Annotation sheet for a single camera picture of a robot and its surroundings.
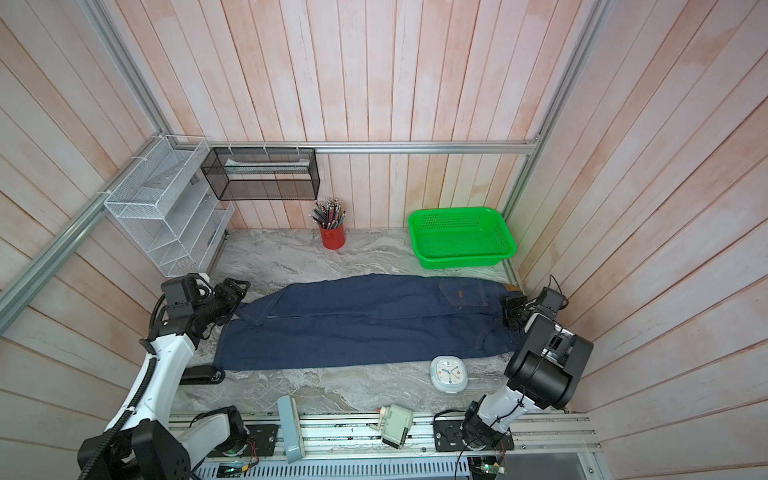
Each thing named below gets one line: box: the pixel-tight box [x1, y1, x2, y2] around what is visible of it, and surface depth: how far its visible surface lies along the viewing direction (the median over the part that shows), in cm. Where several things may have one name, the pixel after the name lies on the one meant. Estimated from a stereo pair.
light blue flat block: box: [277, 395, 305, 464], surface depth 73 cm
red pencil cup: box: [320, 222, 345, 250], surface depth 116 cm
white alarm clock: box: [430, 354, 468, 393], surface depth 83 cm
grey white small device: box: [370, 404, 413, 450], surface depth 74 cm
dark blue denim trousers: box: [214, 274, 523, 370], surface depth 96 cm
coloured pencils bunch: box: [308, 197, 348, 230], surface depth 106 cm
